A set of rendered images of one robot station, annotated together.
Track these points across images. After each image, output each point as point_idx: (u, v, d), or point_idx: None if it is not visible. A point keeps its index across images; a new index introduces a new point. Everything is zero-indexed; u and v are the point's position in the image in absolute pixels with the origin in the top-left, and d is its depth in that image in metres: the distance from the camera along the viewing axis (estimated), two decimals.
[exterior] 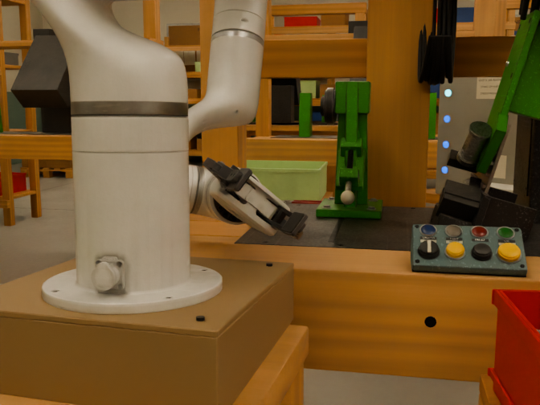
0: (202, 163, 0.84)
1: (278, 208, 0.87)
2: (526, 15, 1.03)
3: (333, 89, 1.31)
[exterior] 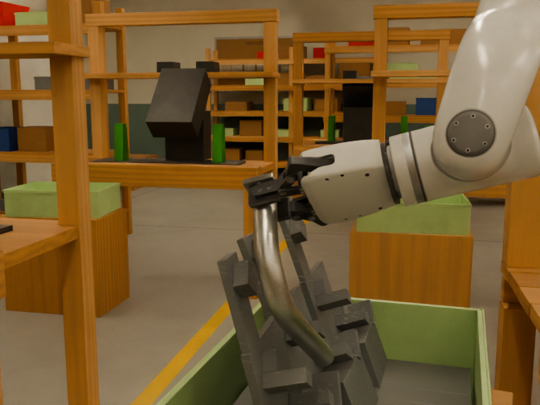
0: (289, 157, 0.74)
1: (320, 207, 0.79)
2: None
3: None
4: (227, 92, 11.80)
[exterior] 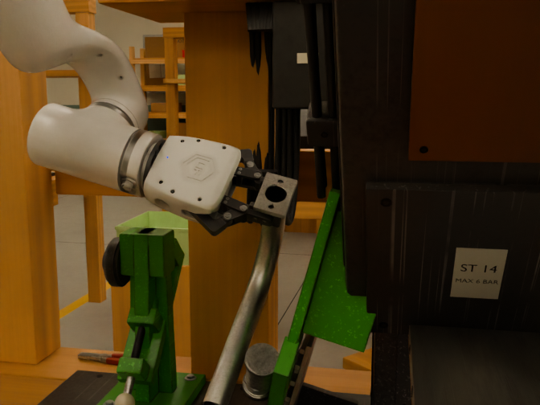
0: (251, 149, 0.84)
1: (220, 206, 0.80)
2: (325, 192, 0.68)
3: (117, 243, 0.95)
4: (157, 92, 11.19)
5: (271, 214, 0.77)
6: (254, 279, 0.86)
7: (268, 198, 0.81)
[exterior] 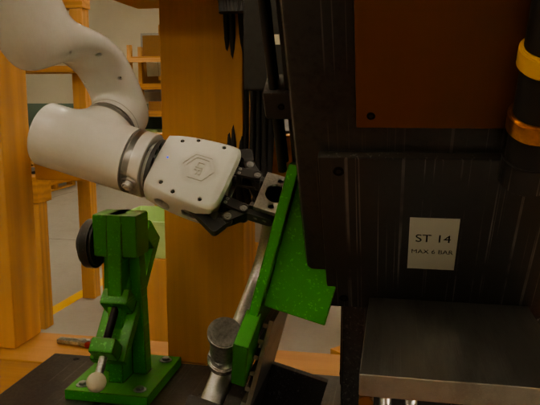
0: (251, 149, 0.84)
1: (220, 206, 0.80)
2: (285, 165, 0.68)
3: (91, 224, 0.96)
4: (154, 91, 11.19)
5: (271, 214, 0.77)
6: (253, 279, 0.86)
7: (268, 198, 0.81)
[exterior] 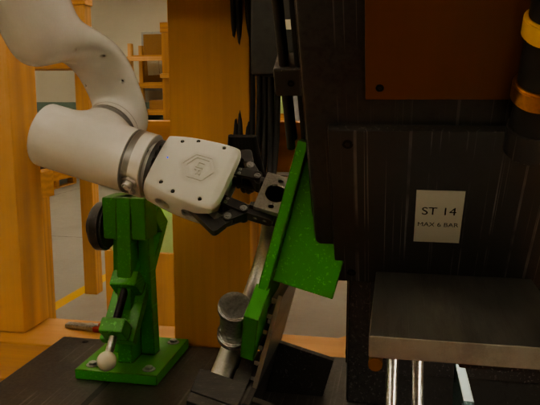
0: (250, 150, 0.84)
1: (220, 206, 0.80)
2: (294, 143, 0.70)
3: (100, 206, 0.98)
4: (155, 89, 11.21)
5: (271, 213, 0.77)
6: (252, 280, 0.86)
7: (268, 198, 0.81)
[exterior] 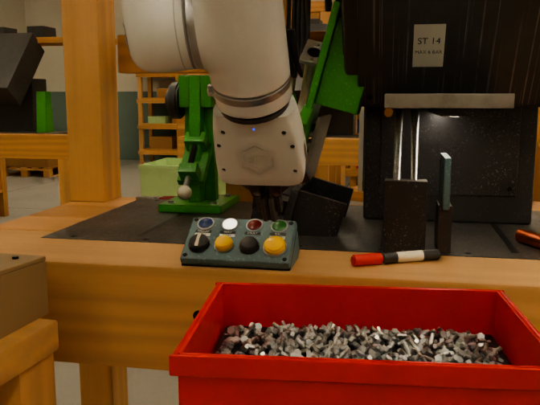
0: (308, 180, 0.76)
1: None
2: (330, 6, 1.02)
3: (177, 83, 1.29)
4: (162, 79, 11.53)
5: (312, 64, 1.09)
6: None
7: None
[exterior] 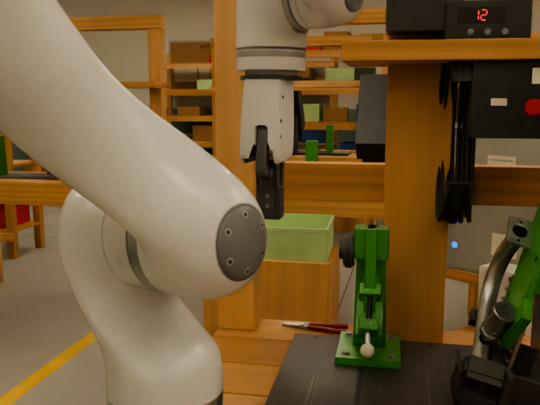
0: (256, 173, 0.74)
1: None
2: None
3: (351, 235, 1.30)
4: (182, 96, 11.54)
5: (519, 245, 1.09)
6: (487, 291, 1.18)
7: None
